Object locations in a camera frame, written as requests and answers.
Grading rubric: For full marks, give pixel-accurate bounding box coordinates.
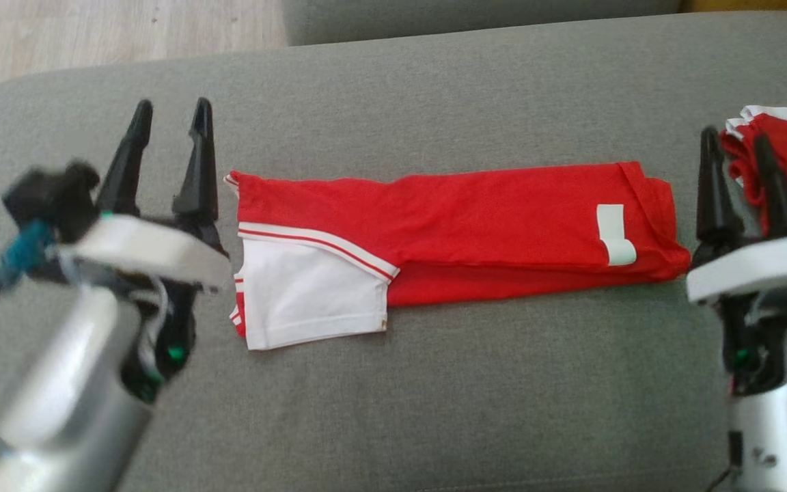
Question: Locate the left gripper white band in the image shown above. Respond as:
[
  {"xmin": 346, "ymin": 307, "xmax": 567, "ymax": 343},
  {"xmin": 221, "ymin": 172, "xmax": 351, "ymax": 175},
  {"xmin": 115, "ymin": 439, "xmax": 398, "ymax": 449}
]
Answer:
[{"xmin": 57, "ymin": 97, "xmax": 233, "ymax": 405}]

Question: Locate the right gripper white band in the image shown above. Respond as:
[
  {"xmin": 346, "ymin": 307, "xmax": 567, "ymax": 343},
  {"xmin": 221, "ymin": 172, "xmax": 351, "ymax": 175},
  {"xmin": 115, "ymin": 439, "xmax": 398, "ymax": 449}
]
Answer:
[{"xmin": 685, "ymin": 126, "xmax": 787, "ymax": 398}]

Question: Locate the red white-sleeved t-shirt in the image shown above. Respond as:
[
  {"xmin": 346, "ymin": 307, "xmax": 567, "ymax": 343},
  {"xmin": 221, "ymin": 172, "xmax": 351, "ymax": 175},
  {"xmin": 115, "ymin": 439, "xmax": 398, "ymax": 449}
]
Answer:
[{"xmin": 223, "ymin": 161, "xmax": 692, "ymax": 352}]

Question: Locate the mustard yellow cushion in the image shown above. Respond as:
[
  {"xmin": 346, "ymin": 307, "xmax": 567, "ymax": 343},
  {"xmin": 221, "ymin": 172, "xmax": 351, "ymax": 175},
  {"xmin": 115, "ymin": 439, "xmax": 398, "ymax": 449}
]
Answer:
[{"xmin": 680, "ymin": 0, "xmax": 787, "ymax": 14}]

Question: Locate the grey sofa back cushion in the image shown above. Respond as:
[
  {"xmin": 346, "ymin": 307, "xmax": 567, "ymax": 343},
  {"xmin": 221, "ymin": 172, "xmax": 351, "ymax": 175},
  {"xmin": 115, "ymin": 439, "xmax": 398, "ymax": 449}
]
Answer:
[{"xmin": 280, "ymin": 0, "xmax": 685, "ymax": 48}]

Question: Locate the large grey sofa seat cushion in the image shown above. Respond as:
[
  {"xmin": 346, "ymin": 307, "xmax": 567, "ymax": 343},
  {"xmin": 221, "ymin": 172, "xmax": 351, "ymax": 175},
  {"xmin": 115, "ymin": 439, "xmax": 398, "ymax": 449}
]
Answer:
[{"xmin": 0, "ymin": 10, "xmax": 787, "ymax": 492}]

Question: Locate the left black cable teal plug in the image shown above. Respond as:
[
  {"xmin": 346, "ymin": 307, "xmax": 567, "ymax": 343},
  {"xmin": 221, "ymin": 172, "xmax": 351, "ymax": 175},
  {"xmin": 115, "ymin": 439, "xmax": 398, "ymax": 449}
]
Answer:
[{"xmin": 0, "ymin": 219, "xmax": 56, "ymax": 474}]

